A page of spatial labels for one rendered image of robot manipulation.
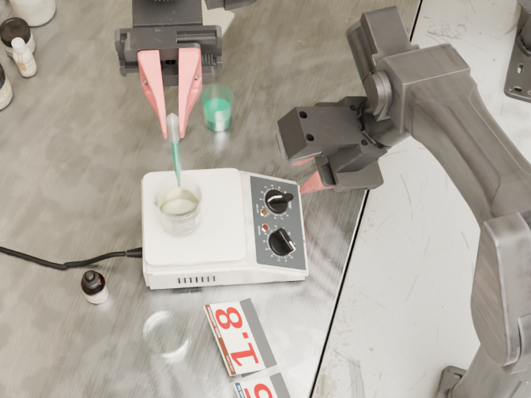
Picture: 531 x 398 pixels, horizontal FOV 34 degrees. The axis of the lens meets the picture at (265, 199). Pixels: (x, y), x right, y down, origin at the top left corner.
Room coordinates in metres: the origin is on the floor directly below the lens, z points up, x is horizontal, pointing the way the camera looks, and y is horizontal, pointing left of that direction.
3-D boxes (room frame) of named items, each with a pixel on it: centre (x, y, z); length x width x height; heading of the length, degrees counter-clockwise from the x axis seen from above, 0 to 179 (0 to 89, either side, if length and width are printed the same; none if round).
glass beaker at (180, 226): (0.39, 0.10, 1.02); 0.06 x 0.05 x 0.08; 99
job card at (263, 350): (0.27, 0.01, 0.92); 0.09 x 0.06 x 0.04; 27
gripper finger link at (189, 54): (0.42, 0.11, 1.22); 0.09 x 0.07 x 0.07; 10
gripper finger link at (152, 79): (0.43, 0.09, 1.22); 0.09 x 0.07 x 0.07; 10
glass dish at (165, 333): (0.27, 0.10, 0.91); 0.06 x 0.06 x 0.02
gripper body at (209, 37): (0.49, 0.11, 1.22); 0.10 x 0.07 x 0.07; 100
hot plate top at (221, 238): (0.40, 0.08, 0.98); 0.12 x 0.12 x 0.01; 10
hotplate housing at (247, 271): (0.40, 0.06, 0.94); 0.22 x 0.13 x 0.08; 100
